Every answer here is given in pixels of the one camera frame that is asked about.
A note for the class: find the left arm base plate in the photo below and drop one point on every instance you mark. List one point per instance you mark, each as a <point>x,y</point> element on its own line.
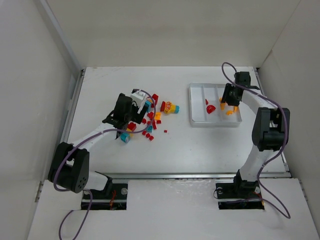
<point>112,199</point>

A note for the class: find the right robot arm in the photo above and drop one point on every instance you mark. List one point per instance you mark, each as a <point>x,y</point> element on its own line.
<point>270,133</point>

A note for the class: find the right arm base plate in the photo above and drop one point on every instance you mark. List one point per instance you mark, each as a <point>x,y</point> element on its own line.
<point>232,197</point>

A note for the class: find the orange lego in tray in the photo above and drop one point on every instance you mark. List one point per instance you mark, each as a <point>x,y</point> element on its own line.
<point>222,106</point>

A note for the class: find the red stepped lego block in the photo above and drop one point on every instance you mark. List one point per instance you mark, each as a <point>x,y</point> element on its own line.
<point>131,127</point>

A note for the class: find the red lego brick pair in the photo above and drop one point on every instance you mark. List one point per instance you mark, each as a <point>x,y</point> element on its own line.
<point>149,136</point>

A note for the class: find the small teal lego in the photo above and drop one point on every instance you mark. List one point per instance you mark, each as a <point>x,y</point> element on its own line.
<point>149,129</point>

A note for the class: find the red arch lego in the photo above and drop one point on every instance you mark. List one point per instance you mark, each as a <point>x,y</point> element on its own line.
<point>210,109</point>

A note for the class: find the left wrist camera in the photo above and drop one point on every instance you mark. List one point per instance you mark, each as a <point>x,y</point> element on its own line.
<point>138,97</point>

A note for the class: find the white divided tray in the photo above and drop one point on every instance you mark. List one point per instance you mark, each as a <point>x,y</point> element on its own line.
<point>198,116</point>

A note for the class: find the red flower lego block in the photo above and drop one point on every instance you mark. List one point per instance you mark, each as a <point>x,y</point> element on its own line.
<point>155,97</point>

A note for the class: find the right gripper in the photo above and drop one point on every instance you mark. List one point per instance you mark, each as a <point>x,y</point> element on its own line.
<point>230,100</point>

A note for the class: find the aluminium rail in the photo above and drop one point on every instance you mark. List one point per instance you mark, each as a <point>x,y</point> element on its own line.
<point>137,176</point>

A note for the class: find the teal yellow lego stack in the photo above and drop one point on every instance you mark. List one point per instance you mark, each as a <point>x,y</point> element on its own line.
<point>126,136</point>

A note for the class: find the yellow arch lego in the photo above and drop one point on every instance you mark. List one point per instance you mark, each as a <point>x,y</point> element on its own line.
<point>157,116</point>

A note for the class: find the yellow butterfly lego block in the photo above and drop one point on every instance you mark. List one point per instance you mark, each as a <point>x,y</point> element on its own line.
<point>169,108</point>

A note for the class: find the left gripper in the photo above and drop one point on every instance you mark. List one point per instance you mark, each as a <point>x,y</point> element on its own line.
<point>139,116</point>

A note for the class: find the teal long lego brick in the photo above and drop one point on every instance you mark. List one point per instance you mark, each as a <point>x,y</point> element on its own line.
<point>148,103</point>

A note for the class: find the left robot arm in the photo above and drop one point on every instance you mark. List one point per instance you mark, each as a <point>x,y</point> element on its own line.
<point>70,167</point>

